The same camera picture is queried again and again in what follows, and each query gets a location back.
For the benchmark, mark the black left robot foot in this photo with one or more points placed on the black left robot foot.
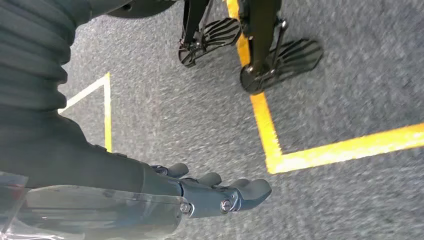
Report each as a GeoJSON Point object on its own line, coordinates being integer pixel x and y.
{"type": "Point", "coordinates": [218, 33]}

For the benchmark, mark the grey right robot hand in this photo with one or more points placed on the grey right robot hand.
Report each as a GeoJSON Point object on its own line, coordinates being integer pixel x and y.
{"type": "Point", "coordinates": [82, 172]}

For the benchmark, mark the black robot foot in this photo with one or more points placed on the black robot foot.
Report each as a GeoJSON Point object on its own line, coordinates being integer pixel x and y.
{"type": "Point", "coordinates": [291, 59]}
{"type": "Point", "coordinates": [218, 33]}

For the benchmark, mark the black right robot foot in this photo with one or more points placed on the black right robot foot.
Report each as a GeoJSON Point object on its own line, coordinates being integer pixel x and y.
{"type": "Point", "coordinates": [291, 59]}

